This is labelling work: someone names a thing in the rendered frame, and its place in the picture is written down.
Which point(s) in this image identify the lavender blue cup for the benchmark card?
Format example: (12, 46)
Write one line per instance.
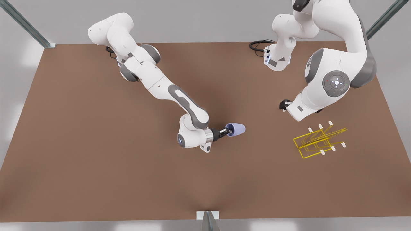
(236, 129)

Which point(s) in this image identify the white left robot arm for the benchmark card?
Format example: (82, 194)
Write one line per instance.
(334, 80)

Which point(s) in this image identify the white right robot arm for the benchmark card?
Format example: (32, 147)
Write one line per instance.
(160, 84)

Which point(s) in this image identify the silver frame post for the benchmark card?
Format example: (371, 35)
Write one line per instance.
(25, 24)
(383, 17)
(208, 220)

